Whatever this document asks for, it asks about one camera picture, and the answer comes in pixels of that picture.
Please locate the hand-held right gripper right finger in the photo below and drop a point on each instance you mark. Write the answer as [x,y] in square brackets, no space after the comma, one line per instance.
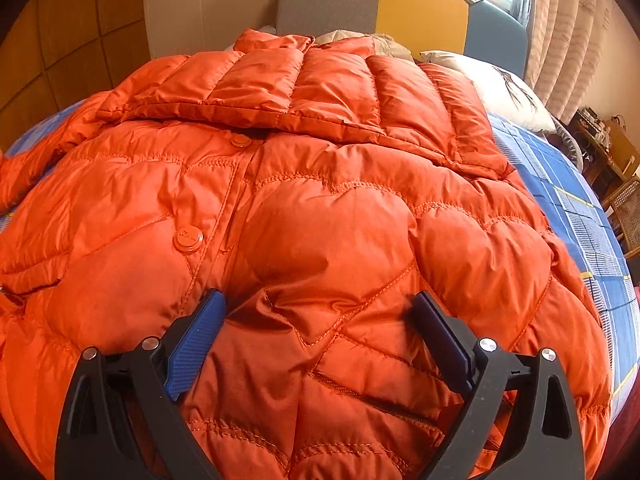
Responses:
[445,340]

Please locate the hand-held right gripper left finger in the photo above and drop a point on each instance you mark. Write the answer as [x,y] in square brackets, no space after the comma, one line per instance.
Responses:
[195,340]

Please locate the orange puffer jacket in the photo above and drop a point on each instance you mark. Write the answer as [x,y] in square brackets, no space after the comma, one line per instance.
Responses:
[325,210]

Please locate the blue plaid bed sheet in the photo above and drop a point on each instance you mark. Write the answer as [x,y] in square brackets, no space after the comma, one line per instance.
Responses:
[565,195]

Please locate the cluttered wooden desk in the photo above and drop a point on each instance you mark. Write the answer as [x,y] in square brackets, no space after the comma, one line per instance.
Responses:
[602,172]

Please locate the rattan chair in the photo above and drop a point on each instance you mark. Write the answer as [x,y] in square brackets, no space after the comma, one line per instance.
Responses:
[627,200]

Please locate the white printed pillow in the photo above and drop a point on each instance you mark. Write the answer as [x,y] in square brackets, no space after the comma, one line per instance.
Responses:
[495,85]

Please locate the beige garment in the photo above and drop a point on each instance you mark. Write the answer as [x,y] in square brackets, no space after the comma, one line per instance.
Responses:
[385,45]

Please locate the striped beige curtain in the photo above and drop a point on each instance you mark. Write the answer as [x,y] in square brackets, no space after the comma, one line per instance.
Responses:
[575,35]

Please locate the grey and yellow headboard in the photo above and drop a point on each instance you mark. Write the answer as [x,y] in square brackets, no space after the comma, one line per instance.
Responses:
[325,5]

